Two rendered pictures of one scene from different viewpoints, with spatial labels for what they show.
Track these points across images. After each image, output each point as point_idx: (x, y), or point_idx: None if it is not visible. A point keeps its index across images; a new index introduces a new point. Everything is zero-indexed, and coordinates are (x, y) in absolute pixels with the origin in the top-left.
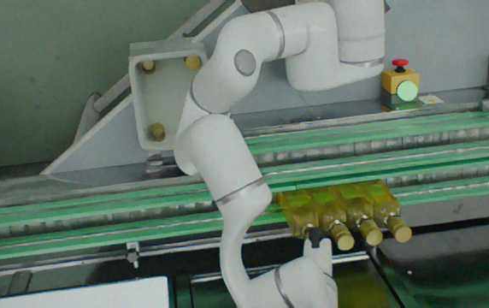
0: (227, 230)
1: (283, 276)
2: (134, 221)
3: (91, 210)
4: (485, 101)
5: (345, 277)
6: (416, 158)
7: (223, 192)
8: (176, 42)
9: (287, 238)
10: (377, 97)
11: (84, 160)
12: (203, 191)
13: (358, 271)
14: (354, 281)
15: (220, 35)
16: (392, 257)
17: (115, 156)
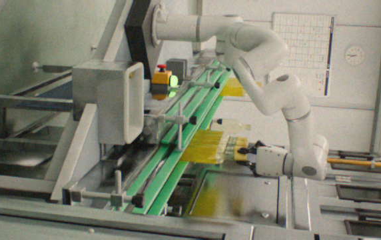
0: (310, 129)
1: (321, 144)
2: None
3: (158, 187)
4: (194, 81)
5: (225, 180)
6: (198, 114)
7: (308, 109)
8: (100, 63)
9: None
10: (150, 90)
11: (80, 171)
12: (164, 158)
13: (222, 177)
14: (230, 179)
15: (274, 34)
16: None
17: (90, 161)
